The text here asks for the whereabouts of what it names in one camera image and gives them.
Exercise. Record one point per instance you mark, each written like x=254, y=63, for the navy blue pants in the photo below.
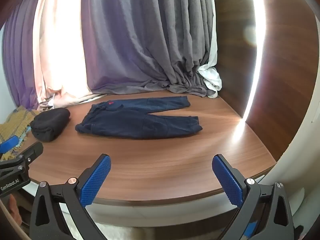
x=140, y=127

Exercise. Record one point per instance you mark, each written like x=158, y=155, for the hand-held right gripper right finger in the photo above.
x=226, y=180

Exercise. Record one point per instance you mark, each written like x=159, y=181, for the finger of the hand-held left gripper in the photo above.
x=31, y=152
x=8, y=145

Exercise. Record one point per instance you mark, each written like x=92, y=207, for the grey curtain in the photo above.
x=17, y=55
x=150, y=35

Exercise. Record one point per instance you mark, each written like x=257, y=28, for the black folded cloth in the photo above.
x=50, y=125

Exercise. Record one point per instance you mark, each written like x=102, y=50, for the white curtain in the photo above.
x=211, y=77

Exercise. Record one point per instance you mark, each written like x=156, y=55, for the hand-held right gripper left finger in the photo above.
x=96, y=180

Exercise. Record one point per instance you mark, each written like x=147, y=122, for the yellow plaid blanket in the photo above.
x=17, y=120

